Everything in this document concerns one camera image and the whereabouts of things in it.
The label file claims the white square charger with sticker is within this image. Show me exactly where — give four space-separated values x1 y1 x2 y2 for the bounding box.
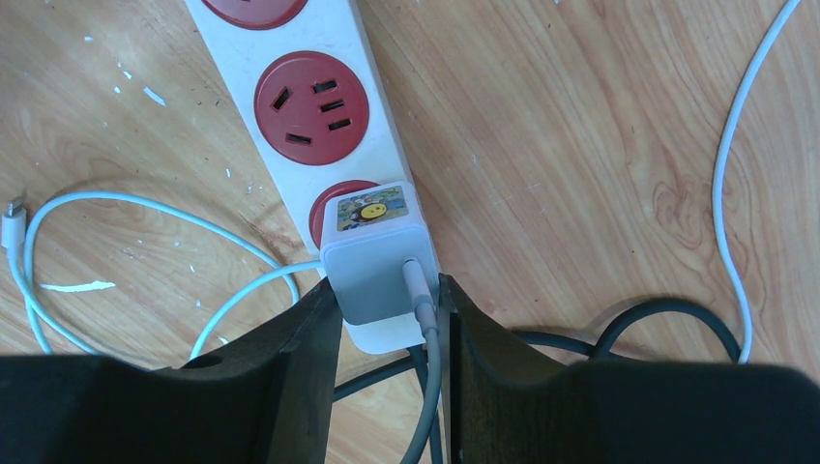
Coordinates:
319 181 439 326

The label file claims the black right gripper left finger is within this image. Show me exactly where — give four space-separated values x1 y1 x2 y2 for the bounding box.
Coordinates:
1 280 341 463

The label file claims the white red power strip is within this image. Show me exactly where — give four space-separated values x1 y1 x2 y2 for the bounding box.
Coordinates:
182 0 443 356

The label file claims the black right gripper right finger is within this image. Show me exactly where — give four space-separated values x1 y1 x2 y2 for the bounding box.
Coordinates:
439 275 819 463

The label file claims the black power strip cord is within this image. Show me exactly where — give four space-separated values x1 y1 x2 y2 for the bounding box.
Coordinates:
332 297 743 464

